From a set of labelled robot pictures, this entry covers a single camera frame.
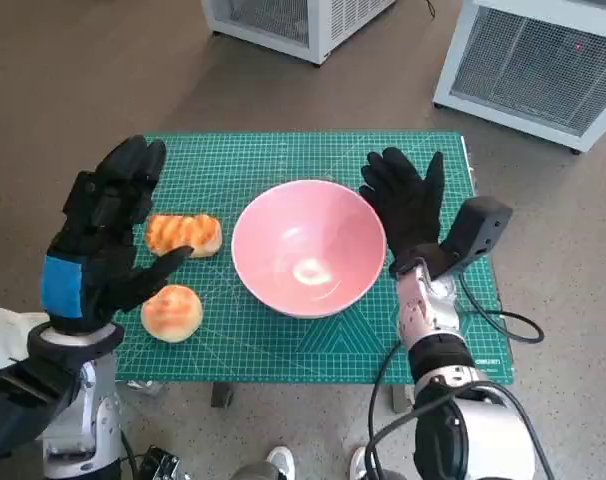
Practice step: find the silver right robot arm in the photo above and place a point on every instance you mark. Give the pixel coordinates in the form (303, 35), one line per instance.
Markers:
(428, 310)

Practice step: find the grey rounded leg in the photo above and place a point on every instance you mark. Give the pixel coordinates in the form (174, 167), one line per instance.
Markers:
(258, 472)

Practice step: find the round toy bread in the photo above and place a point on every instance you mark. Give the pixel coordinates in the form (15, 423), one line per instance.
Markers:
(173, 315)

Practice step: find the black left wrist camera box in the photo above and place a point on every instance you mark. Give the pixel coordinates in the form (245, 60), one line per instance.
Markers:
(18, 405)

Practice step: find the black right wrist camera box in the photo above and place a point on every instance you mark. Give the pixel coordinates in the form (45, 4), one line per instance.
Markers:
(478, 225)

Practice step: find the oblong striped toy bread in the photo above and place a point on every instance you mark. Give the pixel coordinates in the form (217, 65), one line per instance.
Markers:
(193, 230)

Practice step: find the dark table leg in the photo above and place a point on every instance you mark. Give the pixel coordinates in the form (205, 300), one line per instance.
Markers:
(221, 395)
(401, 399)

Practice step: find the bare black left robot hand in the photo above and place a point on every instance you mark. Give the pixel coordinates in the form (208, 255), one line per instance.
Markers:
(93, 250)

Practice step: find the pink bowl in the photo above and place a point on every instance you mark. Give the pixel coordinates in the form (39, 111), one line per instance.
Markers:
(283, 240)

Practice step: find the silver table bracket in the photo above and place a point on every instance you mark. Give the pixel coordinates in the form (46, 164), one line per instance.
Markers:
(145, 388)

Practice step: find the green cutting mat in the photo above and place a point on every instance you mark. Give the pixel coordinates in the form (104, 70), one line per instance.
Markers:
(283, 155)

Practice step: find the white shoe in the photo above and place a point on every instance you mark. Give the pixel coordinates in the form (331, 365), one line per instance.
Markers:
(363, 462)
(280, 462)

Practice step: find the black electronics box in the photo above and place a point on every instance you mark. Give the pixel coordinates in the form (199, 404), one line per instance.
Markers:
(160, 465)

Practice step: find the white mesh cabinet with red light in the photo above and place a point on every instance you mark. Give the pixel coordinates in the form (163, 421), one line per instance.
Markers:
(523, 65)

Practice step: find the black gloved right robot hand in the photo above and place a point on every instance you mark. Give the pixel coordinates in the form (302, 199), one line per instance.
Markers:
(410, 210)

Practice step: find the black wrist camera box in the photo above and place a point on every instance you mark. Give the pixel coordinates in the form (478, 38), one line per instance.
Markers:
(478, 225)
(18, 405)

